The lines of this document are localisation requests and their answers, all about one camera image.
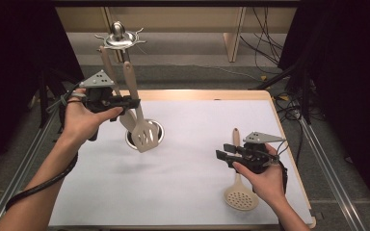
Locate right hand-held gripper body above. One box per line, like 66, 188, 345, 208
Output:
237, 131, 286, 175

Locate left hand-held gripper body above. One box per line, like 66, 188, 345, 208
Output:
78, 69, 116, 114

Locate beige solid spatula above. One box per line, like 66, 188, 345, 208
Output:
99, 46, 138, 133

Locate beige slotted turner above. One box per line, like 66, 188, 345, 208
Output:
122, 61, 160, 154

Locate beige skimmer spoon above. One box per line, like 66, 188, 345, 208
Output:
224, 127, 260, 212

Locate steel utensil rack with hooks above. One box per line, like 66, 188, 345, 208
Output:
94, 20, 166, 152

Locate person's right hand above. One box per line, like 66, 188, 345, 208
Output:
231, 143, 287, 206

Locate person's left hand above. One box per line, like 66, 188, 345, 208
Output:
61, 89, 124, 147

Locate white paper sheet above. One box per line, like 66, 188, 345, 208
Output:
47, 99, 314, 227

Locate black tripod stand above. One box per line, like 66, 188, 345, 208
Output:
38, 66, 88, 129
249, 64, 312, 126

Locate black curtain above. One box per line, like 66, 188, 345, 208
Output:
0, 0, 88, 181
277, 0, 370, 206

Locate right hand-held gripper cable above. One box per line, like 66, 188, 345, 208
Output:
275, 138, 291, 195

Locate hand-held gripper cable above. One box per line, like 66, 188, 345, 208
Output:
275, 138, 291, 195
5, 81, 88, 212

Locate tangled black floor cables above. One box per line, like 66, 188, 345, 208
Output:
273, 91, 304, 123

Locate aluminium floor rail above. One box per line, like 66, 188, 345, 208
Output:
297, 110, 367, 231
0, 95, 64, 231

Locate wooden desk frame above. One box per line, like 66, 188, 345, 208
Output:
56, 6, 298, 64

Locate left hand-held gripper cable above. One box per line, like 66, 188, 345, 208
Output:
5, 81, 88, 212

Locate black floor cable bundle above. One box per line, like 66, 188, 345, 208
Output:
239, 6, 285, 66

